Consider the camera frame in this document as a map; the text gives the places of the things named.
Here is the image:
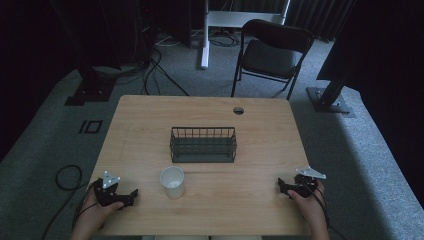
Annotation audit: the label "white cup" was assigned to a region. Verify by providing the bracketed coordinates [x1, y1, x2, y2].
[159, 165, 186, 200]

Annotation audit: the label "left hand-held gripper cable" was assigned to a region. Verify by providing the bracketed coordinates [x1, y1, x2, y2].
[41, 164, 100, 240]

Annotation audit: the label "black folding chair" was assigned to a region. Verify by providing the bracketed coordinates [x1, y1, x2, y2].
[230, 18, 315, 102]

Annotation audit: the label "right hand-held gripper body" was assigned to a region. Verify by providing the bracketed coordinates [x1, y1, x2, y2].
[285, 165, 327, 200]

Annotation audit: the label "person's right hand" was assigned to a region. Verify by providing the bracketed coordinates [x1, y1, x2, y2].
[287, 179, 326, 231]

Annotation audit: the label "dark curtain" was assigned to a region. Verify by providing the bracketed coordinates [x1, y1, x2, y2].
[229, 0, 354, 42]

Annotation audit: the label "white desk frame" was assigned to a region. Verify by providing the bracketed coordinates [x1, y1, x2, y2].
[199, 0, 292, 70]

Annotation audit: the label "person's left hand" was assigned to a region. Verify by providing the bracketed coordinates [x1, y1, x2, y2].
[73, 196, 125, 236]

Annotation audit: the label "black floor cables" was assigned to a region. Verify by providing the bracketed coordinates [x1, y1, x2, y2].
[93, 19, 242, 98]

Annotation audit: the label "hand-held gripper cable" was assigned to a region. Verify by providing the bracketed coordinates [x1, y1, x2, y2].
[303, 181, 349, 240]
[41, 164, 100, 240]

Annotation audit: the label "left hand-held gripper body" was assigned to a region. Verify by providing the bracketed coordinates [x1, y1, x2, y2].
[92, 170, 135, 209]

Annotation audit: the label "black metal stand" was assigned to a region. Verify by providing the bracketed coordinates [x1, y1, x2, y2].
[305, 0, 357, 119]
[63, 0, 123, 107]

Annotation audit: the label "black wire basket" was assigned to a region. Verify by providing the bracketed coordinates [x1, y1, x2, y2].
[169, 126, 238, 164]

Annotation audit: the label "right hand-held gripper cable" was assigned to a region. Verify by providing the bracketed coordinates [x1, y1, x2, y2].
[303, 181, 349, 240]

